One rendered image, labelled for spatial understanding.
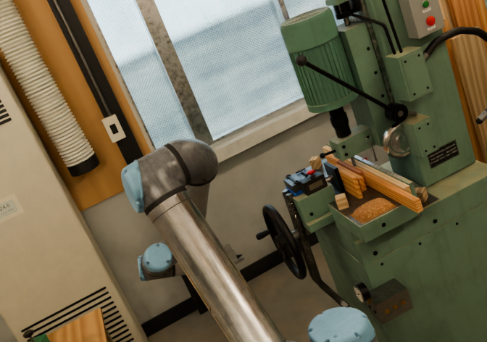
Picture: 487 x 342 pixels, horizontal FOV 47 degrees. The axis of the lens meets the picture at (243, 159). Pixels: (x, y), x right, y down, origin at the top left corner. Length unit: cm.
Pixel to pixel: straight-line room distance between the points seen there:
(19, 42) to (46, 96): 27
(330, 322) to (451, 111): 95
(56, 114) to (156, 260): 116
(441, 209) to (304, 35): 74
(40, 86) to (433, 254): 186
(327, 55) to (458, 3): 183
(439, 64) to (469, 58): 147
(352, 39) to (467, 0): 180
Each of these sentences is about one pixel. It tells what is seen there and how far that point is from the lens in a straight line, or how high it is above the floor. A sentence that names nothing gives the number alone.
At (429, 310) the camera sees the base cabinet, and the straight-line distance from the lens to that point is 213.
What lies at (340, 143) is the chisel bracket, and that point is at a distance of 195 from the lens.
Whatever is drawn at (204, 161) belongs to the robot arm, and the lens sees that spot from 141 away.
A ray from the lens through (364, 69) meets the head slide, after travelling 191.
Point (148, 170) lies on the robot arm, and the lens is 135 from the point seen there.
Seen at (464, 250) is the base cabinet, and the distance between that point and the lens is 211.
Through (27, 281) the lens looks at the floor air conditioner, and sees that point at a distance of 292.
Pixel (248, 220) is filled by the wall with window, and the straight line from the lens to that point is 334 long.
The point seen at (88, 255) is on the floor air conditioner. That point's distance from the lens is 288.
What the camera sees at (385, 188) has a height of 93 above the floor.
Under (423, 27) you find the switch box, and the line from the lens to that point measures 189.
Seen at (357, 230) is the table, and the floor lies 88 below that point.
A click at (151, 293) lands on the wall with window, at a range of 334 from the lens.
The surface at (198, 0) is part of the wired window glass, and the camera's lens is 316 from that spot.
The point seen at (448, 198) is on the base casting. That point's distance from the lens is 200.
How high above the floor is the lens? 176
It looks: 19 degrees down
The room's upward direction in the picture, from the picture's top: 22 degrees counter-clockwise
